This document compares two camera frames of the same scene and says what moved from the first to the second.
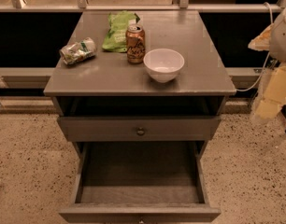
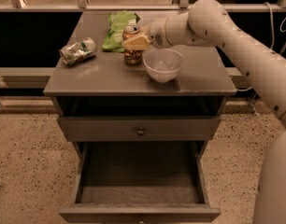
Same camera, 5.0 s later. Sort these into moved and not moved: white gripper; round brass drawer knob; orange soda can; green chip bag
Moved: white gripper
Not moved: green chip bag; round brass drawer knob; orange soda can
